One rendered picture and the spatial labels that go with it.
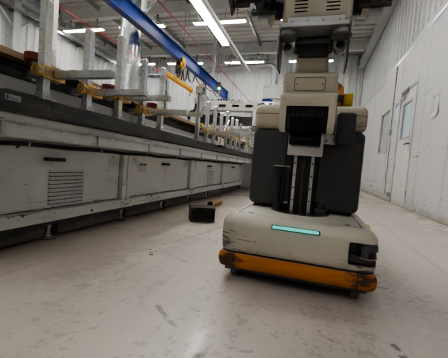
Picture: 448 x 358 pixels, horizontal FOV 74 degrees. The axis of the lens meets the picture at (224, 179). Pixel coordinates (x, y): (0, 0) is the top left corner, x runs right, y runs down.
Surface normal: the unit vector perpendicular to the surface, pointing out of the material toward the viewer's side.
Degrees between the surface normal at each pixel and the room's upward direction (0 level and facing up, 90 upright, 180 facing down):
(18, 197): 90
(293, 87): 98
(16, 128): 90
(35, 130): 90
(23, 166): 91
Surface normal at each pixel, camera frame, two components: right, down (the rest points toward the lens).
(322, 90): -0.30, 0.17
